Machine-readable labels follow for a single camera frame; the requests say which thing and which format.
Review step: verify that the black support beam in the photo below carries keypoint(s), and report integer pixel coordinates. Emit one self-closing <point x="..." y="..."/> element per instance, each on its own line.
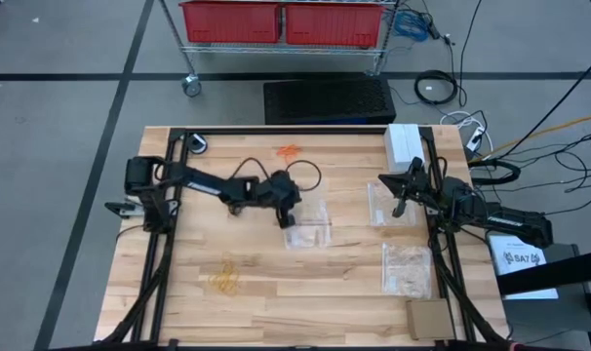
<point x="554" y="275"/>

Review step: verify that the yellow rubber band bunch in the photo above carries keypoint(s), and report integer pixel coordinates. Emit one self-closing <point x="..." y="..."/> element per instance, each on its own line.
<point x="224" y="280"/>

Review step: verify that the brown cardboard box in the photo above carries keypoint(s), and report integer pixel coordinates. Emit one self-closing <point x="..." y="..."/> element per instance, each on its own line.
<point x="429" y="319"/>

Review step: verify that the white paper sign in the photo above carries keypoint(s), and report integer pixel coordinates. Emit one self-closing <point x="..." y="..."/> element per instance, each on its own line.
<point x="520" y="273"/>

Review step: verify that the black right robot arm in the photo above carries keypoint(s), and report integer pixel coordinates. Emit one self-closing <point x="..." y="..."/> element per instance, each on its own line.
<point x="515" y="222"/>

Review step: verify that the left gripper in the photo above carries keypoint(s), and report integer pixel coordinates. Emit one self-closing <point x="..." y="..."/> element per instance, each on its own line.
<point x="281" y="187"/>

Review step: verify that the white box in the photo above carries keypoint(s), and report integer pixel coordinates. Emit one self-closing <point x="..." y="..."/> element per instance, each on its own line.
<point x="404" y="146"/>

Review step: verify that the black power adapter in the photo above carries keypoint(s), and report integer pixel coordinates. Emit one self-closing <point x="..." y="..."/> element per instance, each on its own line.
<point x="433" y="30"/>

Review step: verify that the white tape roll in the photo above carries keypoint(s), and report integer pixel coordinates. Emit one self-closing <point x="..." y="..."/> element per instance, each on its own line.
<point x="197" y="144"/>

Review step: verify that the orange rubber bands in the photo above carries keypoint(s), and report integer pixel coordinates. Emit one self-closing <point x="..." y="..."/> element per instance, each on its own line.
<point x="289" y="151"/>

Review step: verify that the white power strip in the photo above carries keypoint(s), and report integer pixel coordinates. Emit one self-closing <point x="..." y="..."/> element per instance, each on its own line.
<point x="475" y="139"/>

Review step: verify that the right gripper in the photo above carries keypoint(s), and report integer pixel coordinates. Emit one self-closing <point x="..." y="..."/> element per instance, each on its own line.
<point x="426" y="190"/>

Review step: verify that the red plastic bin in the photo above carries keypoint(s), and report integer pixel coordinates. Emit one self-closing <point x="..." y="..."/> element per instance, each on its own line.
<point x="229" y="22"/>
<point x="332" y="24"/>

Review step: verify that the grey side stand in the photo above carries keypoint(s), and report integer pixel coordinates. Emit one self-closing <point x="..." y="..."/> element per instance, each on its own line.
<point x="544" y="317"/>

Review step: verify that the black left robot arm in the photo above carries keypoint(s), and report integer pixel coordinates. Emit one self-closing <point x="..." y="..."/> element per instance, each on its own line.
<point x="203" y="184"/>

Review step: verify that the clear zip bag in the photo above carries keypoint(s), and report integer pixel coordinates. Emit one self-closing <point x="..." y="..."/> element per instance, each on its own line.
<point x="381" y="209"/>
<point x="307" y="236"/>

